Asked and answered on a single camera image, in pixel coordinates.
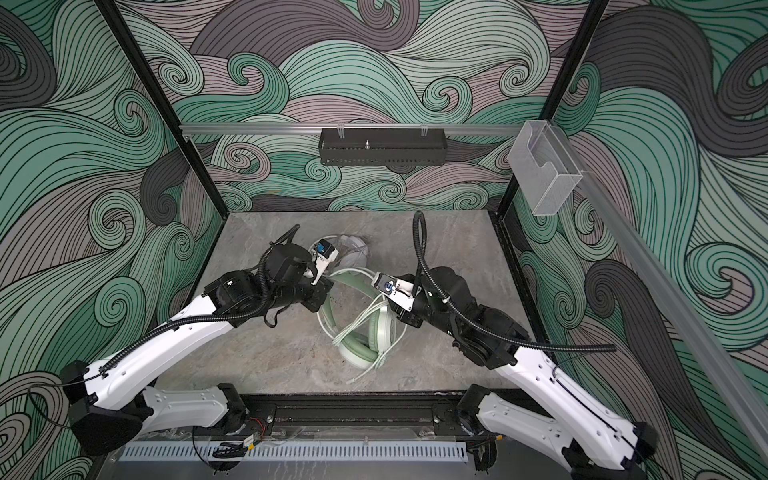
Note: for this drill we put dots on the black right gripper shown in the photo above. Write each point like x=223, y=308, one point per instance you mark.
x=413, y=317

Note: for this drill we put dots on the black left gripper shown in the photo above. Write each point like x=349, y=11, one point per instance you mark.
x=322, y=289

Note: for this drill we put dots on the green over-ear headphones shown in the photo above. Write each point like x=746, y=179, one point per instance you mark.
x=368, y=340

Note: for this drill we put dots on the white over-ear headphones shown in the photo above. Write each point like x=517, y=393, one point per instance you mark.
x=353, y=252

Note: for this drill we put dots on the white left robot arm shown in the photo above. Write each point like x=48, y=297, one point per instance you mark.
x=113, y=401

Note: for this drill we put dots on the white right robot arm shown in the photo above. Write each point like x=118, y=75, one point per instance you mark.
x=574, y=429

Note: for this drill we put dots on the black perforated metal tray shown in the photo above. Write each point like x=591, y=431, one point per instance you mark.
x=398, y=148

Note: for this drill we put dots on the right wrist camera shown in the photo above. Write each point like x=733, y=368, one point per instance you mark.
x=395, y=289

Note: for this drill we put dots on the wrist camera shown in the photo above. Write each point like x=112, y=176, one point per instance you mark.
x=395, y=289
x=325, y=253

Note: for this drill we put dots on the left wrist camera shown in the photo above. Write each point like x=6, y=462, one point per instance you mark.
x=325, y=253

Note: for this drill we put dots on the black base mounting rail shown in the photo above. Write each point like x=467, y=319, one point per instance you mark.
x=444, y=413

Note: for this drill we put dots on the clear plastic wall holder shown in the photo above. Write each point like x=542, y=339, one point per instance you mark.
x=545, y=165

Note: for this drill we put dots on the black corner frame post left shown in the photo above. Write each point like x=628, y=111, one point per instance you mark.
x=120, y=30

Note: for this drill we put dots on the black corner frame post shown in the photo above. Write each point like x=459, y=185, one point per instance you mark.
x=574, y=55
x=120, y=30

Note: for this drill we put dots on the white slotted cable duct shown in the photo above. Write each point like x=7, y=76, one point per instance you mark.
x=304, y=451

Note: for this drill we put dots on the aluminium rail right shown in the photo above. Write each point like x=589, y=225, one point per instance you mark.
x=734, y=388

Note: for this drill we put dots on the black corner frame post right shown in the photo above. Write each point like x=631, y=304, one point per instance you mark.
x=574, y=55

